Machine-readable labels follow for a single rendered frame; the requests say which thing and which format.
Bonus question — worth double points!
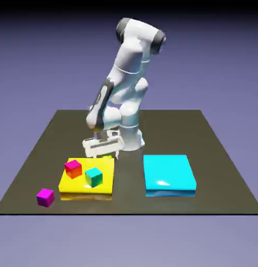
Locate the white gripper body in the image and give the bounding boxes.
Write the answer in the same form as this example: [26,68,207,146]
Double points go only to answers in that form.
[82,135,125,158]

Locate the small teal cube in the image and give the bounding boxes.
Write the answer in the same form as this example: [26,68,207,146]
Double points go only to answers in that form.
[84,167,104,188]

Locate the small red cube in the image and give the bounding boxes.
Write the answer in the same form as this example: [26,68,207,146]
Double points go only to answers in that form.
[64,159,83,180]

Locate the small magenta cube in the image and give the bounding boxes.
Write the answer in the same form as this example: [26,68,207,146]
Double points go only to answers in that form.
[36,188,55,208]

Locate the large yellow box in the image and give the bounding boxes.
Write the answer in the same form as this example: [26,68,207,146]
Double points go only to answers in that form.
[58,157,115,201]

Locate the large cyan box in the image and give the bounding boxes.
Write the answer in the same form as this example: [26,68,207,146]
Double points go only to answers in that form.
[143,154,198,198]

